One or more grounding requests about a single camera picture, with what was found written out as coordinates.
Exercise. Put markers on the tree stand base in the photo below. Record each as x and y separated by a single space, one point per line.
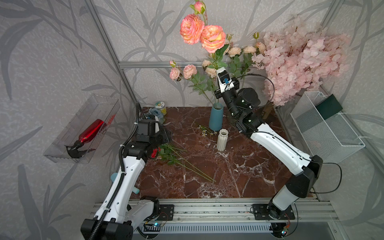
268 113

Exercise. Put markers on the red spray bottle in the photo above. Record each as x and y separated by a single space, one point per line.
87 136

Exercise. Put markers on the clear plastic wall bin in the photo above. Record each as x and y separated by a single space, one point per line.
96 107

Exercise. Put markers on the red rose stem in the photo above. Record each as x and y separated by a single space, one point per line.
173 157

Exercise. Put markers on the teal ceramic vase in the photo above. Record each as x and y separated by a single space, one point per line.
216 117

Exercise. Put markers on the dark green card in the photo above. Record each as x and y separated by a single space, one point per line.
329 107

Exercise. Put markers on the pink cherry blossom tree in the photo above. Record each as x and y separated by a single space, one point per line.
298 59

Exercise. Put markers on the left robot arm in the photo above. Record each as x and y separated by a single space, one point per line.
113 220

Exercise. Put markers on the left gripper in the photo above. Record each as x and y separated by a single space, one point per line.
166 137

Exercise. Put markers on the white wire mesh basket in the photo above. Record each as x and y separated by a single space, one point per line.
332 139

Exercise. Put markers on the small white daisy sprig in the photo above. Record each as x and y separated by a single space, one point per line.
206 131

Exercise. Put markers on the blue hydrangea flowers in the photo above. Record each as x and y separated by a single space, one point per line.
155 114

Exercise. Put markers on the cream pink rose stem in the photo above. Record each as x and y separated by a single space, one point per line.
234 54

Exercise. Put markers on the deep pink rose stem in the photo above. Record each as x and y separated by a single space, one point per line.
195 29

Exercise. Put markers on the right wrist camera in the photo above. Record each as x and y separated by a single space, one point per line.
225 82

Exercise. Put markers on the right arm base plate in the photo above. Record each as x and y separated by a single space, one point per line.
268 213

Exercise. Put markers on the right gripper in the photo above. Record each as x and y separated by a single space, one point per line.
219 95

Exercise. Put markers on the white ribbed vase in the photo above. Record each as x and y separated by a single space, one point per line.
222 140

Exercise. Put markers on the aluminium front rail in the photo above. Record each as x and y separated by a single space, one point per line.
237 210

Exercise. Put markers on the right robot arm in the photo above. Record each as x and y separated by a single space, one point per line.
304 168

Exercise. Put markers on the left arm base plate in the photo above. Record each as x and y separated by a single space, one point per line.
163 213

